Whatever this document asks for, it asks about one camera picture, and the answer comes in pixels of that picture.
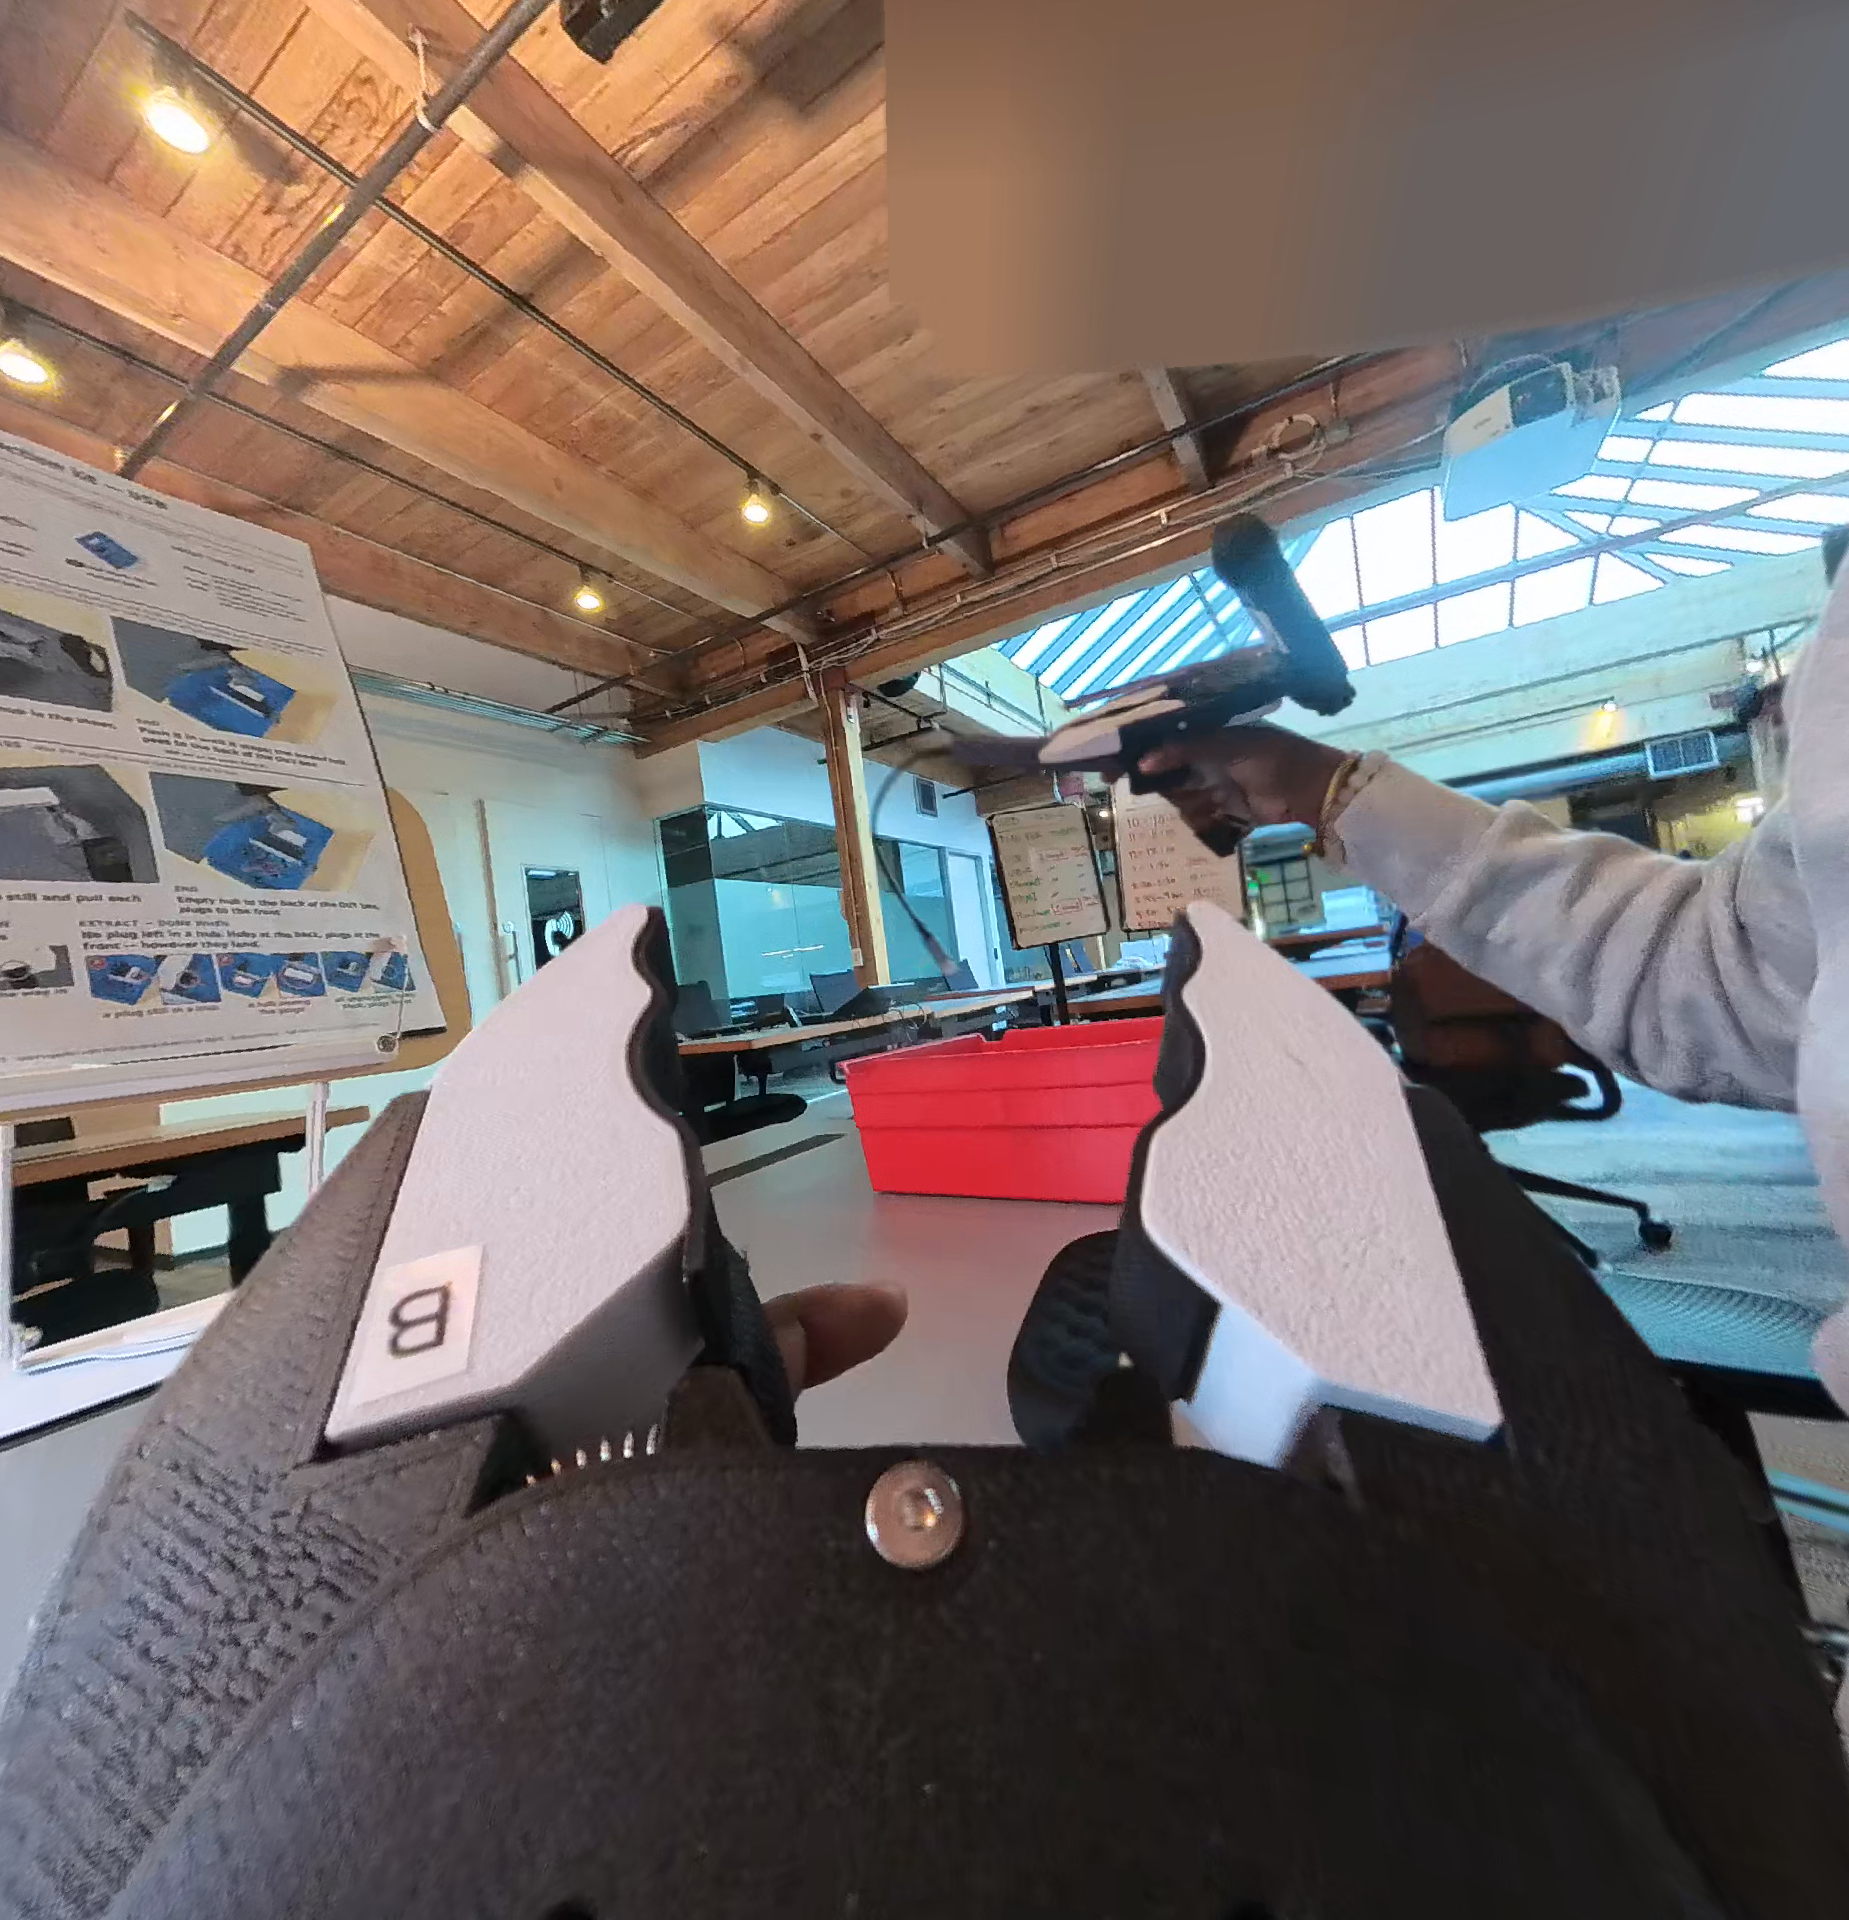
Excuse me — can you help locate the whiteboard on stand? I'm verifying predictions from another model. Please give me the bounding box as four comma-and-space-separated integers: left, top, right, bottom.
1117, 780, 1251, 936
989, 802, 1115, 951

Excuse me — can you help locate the black mesh office chair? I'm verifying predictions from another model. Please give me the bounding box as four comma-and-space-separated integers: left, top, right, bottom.
1591, 1266, 1841, 1418

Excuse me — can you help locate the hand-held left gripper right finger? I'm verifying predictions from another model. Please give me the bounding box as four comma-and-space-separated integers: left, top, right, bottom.
1122, 901, 1507, 1473

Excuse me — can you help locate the white ceiling projector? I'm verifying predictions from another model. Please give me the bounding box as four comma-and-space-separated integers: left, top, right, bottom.
1438, 358, 1628, 522

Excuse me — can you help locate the person's left hand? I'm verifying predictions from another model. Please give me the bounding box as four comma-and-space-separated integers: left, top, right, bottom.
764, 1282, 911, 1393

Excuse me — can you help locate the red plastic bin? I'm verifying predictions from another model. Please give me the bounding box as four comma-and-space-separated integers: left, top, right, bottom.
842, 1016, 1169, 1203

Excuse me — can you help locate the person's right forearm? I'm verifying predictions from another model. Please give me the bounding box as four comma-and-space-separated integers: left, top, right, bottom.
1321, 750, 1819, 1113

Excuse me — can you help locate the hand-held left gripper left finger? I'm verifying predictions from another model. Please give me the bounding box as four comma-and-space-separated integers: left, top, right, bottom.
323, 904, 715, 1480

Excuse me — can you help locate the wooden desk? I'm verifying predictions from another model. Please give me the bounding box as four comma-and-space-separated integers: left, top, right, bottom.
0, 1105, 374, 1352
681, 982, 1018, 1119

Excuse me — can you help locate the instruction sign on white stand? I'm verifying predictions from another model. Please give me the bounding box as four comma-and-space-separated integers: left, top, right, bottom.
0, 411, 450, 1373

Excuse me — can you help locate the person's right hand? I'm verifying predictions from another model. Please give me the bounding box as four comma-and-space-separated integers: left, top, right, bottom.
1138, 719, 1355, 861

